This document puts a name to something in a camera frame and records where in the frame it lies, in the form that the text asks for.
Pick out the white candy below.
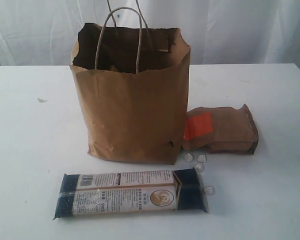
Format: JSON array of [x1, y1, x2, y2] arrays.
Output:
[[203, 185, 215, 196], [193, 163, 205, 173], [183, 153, 194, 163], [197, 154, 207, 163]]

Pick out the dark blue noodle packet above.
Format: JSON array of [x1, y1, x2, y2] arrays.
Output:
[[54, 168, 209, 219]]

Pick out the brown paper shopping bag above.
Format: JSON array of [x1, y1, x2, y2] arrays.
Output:
[[70, 8, 191, 165]]

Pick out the brown pouch with orange label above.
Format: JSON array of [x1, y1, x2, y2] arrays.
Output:
[[181, 104, 259, 155]]

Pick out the small paper scrap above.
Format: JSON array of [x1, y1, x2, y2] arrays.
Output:
[[37, 97, 47, 103]]

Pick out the white backdrop curtain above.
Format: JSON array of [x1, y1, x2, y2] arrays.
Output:
[[0, 0, 300, 68]]

